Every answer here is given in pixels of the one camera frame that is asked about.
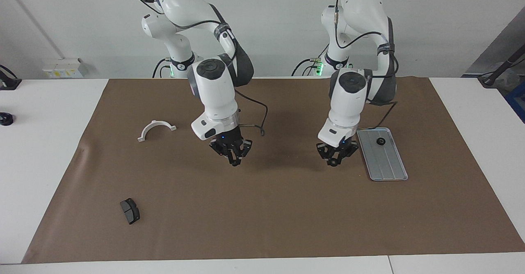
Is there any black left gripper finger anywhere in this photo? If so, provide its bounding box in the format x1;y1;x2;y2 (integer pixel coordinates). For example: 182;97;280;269
337;142;359;164
316;143;334;165

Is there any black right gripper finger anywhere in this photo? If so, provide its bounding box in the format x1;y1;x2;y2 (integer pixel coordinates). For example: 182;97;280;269
209;142;234;166
235;139;253;165

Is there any silver metal tray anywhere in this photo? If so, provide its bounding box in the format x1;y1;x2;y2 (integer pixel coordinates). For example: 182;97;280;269
356;127;409;182

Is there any white semicircular plastic clamp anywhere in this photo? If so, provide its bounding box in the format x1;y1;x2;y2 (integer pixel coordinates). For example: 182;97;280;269
137;120;177;142

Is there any brown table mat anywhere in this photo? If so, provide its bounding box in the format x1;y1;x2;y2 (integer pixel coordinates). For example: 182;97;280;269
21;77;525;264

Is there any thick dark brake pad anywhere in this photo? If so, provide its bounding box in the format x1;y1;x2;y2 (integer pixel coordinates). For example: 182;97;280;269
120;198;140;225

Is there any black stand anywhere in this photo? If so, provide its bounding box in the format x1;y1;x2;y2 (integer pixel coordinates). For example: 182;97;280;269
478;44;525;87

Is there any blue crate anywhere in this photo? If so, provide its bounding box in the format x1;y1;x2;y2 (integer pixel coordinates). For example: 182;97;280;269
505;83;525;123

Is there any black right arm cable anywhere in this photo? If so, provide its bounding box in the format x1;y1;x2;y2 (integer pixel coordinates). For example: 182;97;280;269
135;0;269;137

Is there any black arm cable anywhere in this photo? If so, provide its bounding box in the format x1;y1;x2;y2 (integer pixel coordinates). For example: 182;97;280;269
333;0;399;130
135;0;269;137

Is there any black base cable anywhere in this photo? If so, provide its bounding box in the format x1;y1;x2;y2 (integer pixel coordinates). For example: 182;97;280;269
153;58;173;78
292;40;331;77

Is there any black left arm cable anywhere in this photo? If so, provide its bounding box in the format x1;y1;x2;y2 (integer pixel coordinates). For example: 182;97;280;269
333;0;399;130

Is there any white wall socket box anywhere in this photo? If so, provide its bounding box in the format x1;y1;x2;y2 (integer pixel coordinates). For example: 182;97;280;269
42;58;89;79

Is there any black table clamp mount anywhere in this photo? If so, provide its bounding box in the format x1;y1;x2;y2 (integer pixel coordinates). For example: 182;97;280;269
0;65;22;91

